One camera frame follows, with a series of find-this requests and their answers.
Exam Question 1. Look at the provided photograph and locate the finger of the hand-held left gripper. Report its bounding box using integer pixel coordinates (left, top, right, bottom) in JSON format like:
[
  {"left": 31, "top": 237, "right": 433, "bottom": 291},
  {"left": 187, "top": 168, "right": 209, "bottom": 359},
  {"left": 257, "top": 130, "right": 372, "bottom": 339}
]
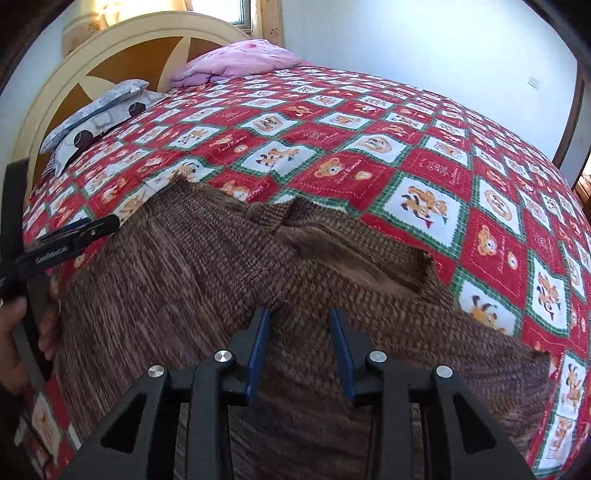
[
  {"left": 69, "top": 215, "right": 122, "bottom": 243},
  {"left": 34, "top": 222, "right": 90, "bottom": 251}
]

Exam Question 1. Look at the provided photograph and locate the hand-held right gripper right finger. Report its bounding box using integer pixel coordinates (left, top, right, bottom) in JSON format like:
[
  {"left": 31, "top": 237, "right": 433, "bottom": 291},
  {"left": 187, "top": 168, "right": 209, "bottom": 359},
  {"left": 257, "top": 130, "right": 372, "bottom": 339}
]
[{"left": 329, "top": 308, "right": 537, "bottom": 480}]

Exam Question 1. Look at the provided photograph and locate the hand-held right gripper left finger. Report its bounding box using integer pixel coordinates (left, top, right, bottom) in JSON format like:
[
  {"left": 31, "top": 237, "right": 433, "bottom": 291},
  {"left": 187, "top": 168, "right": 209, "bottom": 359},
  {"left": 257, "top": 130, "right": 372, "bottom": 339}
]
[{"left": 60, "top": 307, "right": 271, "bottom": 480}]

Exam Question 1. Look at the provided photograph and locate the brown knitted sweater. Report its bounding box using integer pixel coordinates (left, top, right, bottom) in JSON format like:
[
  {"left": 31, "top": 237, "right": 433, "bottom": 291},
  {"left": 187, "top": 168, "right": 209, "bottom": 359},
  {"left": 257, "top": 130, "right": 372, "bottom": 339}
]
[{"left": 48, "top": 178, "right": 555, "bottom": 480}]

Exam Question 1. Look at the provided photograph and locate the person's left hand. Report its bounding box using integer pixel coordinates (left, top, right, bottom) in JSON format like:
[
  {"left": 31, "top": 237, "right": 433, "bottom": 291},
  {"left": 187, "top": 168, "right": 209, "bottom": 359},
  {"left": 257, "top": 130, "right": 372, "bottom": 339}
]
[{"left": 0, "top": 284, "right": 62, "bottom": 396}]

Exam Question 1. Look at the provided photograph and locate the white pillow with black dots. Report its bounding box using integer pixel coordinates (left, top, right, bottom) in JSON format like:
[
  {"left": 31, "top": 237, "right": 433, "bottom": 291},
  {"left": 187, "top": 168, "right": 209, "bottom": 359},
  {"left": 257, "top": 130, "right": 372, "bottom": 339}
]
[{"left": 53, "top": 90, "right": 169, "bottom": 177}]

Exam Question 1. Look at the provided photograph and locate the cream and wooden headboard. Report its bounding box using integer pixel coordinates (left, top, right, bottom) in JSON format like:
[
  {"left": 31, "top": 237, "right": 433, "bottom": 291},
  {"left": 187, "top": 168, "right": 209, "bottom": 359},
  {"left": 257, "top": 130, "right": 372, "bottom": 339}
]
[{"left": 11, "top": 11, "right": 252, "bottom": 195}]

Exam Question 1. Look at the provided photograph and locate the red patterned bedspread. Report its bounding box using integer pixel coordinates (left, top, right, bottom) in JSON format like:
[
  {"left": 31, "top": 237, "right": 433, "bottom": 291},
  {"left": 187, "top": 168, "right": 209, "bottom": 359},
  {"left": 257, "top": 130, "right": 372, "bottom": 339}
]
[{"left": 14, "top": 65, "right": 591, "bottom": 480}]

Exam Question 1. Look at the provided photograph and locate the wide yellow curtain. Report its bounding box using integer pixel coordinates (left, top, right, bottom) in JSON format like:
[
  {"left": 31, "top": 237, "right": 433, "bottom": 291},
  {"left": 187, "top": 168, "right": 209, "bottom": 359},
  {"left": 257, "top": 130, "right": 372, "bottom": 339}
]
[{"left": 61, "top": 0, "right": 195, "bottom": 55}]

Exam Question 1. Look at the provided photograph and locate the pink pillow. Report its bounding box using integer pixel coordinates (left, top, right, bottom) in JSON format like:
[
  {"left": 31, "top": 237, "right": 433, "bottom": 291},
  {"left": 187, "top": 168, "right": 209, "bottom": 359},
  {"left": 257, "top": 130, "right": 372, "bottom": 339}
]
[{"left": 168, "top": 39, "right": 315, "bottom": 89}]

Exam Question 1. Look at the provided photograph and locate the window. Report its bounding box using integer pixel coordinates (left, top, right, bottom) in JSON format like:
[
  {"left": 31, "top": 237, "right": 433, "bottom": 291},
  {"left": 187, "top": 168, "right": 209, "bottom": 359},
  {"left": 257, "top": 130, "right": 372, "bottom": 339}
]
[{"left": 230, "top": 0, "right": 256, "bottom": 29}]

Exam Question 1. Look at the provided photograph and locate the narrow yellow curtain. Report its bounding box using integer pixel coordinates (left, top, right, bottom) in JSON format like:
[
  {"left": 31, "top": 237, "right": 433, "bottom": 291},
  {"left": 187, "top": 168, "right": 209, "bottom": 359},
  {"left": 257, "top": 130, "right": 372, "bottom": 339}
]
[{"left": 252, "top": 0, "right": 285, "bottom": 49}]

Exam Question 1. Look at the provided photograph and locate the brown door frame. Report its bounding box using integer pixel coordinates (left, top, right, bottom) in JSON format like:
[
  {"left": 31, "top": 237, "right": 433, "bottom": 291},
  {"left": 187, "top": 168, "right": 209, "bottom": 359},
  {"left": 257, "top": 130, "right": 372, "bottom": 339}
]
[{"left": 551, "top": 50, "right": 591, "bottom": 191}]

